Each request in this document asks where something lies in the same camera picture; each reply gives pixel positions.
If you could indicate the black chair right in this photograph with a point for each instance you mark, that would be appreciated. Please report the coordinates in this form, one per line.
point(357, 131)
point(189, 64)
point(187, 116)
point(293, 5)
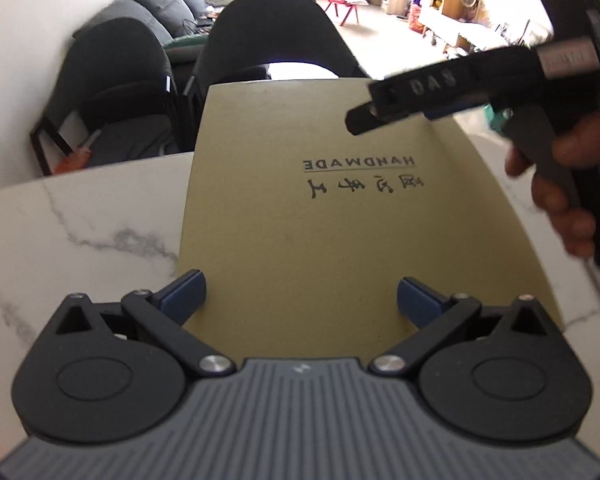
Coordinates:
point(254, 33)

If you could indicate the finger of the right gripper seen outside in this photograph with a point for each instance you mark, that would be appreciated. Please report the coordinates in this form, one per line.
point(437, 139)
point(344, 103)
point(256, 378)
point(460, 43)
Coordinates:
point(371, 116)

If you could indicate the black chair left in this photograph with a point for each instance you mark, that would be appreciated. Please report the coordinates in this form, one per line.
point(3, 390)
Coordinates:
point(115, 100)

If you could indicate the grey sofa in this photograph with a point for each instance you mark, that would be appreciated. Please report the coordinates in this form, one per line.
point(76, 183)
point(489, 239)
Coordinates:
point(167, 19)

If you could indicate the person's right hand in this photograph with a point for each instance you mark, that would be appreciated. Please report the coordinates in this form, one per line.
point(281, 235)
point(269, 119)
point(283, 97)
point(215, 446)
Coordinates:
point(576, 227)

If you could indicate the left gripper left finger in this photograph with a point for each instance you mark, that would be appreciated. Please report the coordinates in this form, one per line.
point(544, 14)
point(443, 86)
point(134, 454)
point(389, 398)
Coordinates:
point(161, 316)

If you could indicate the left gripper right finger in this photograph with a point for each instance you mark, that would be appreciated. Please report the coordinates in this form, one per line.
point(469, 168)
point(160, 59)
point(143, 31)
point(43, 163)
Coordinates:
point(440, 320)

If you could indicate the black chair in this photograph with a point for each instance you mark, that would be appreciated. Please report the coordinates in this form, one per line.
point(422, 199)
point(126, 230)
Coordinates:
point(254, 33)
point(115, 100)

